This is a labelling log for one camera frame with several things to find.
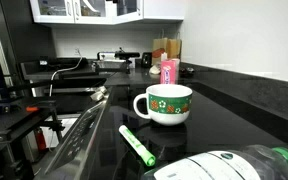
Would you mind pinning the green marker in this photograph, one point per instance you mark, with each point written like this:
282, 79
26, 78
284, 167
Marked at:
135, 144

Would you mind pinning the white and green mug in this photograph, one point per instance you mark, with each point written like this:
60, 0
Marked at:
169, 116

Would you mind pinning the small white object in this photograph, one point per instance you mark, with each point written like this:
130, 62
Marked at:
155, 69

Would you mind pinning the small black device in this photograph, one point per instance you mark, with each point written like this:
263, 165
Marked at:
146, 60

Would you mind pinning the pink sweetener box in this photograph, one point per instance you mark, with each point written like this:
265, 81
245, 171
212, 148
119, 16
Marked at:
169, 71

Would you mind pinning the silver stove knob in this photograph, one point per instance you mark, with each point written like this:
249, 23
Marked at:
103, 89
96, 96

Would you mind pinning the brown paper bag red print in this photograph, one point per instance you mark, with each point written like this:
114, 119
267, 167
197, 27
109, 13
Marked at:
158, 50

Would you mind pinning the small black round object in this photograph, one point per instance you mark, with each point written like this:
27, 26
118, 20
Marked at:
187, 70

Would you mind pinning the plain brown paper bag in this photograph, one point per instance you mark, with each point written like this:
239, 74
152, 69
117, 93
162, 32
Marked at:
174, 48

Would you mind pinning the stove control panel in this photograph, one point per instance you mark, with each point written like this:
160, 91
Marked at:
80, 130

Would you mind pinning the black tripod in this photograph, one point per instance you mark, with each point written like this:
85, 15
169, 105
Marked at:
54, 123

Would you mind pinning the clear bottle with green cap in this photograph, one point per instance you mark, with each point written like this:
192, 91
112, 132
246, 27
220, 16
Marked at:
224, 166

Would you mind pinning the red cylinder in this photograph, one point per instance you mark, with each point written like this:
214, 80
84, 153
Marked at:
41, 140

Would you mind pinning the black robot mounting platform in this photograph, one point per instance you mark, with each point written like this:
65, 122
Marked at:
7, 121

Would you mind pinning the black camera on stand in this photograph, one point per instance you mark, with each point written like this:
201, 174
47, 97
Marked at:
127, 55

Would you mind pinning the white wall outlet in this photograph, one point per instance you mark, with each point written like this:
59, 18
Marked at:
77, 51

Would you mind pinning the white wall cabinet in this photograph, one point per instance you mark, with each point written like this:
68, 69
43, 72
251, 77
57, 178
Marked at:
160, 10

